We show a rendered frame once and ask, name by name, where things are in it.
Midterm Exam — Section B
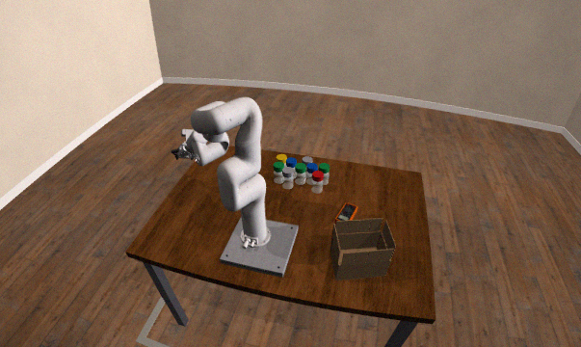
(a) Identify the open brown cardboard box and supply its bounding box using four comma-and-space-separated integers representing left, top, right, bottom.
330, 218, 396, 280

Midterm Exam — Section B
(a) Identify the white bottle with yellow cap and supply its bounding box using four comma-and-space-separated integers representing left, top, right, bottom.
277, 154, 287, 168

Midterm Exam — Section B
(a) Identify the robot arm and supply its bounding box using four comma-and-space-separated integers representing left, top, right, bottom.
181, 97, 271, 249

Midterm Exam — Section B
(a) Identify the red-capped bottle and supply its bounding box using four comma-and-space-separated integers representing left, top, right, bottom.
311, 171, 324, 194

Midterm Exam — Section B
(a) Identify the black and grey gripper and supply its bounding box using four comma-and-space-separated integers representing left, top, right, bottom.
172, 144, 195, 160

